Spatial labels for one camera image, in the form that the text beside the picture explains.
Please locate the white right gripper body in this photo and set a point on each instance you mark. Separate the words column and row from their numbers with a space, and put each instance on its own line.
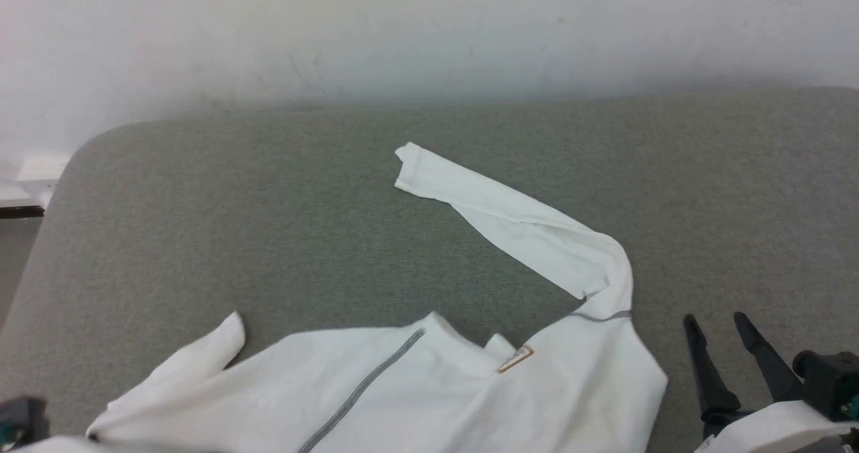
column 772, row 429

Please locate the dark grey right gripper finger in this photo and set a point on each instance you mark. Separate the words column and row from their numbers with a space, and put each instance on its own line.
column 706, row 372
column 768, row 362

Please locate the white long-sleeve garment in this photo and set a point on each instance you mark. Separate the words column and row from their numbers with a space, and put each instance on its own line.
column 429, row 386

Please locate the grey-green fabric sofa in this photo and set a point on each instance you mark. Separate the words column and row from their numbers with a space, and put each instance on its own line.
column 268, row 238

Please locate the dark baseboard strip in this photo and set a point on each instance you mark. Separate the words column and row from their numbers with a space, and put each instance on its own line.
column 20, row 211

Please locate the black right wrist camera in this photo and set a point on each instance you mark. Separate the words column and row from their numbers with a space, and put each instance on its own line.
column 829, row 382

